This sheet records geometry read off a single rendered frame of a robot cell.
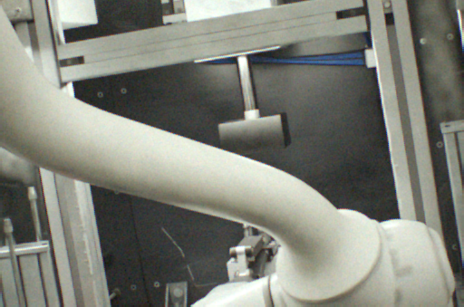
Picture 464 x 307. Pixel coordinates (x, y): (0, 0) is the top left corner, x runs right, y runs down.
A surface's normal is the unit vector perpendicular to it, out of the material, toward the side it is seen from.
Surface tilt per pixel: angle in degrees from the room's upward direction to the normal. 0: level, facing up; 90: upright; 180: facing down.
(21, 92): 104
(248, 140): 90
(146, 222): 90
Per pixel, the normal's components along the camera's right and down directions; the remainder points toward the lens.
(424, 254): 0.23, -0.44
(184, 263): -0.19, 0.08
